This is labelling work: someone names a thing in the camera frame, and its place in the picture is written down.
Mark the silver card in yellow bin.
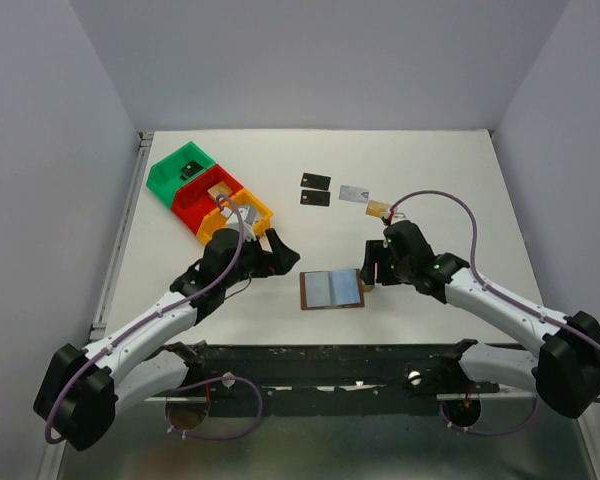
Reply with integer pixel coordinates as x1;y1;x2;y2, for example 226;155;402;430
239;204;259;226

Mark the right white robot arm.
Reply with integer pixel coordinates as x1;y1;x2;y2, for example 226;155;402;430
360;220;600;419

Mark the gold card in red bin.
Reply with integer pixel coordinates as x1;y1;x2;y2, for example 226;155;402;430
207;182;231;199

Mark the gold credit card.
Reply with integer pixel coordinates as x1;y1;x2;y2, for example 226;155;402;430
365;200;393;219

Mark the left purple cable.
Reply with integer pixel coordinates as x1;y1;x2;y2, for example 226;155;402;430
44;193;265;446

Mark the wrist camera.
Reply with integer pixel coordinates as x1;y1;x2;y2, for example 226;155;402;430
221;206;257;241
381;209;407;226

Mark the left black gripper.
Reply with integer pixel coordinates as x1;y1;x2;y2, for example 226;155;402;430
222;228;300;290

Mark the aluminium rail frame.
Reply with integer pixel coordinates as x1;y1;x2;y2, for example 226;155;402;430
36;131;155;479

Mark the green plastic bin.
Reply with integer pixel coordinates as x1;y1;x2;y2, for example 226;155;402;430
146;142;215;208

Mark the black credit card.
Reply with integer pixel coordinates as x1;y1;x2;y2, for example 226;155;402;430
300;172;331;191
300;189;331;207

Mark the black card in green bin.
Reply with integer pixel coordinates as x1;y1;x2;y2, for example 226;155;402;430
180;161;204;181

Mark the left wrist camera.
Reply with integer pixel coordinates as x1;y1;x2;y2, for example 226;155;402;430
221;206;257;241

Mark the red plastic bin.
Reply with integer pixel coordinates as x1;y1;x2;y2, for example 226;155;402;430
171;164;243;235

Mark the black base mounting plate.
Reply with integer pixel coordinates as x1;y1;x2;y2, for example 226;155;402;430
82;342;556;419

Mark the silver VIP credit card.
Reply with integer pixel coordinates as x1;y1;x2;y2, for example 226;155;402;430
338;185;369;204

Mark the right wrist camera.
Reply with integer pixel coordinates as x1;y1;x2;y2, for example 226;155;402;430
381;209;407;226

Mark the brown leather card holder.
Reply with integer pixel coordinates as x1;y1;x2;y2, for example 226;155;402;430
299;269;365;311

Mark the yellow plastic bin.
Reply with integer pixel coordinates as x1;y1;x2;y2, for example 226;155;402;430
196;188;273;245

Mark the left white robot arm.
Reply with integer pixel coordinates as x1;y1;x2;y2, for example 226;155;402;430
33;228;300;451

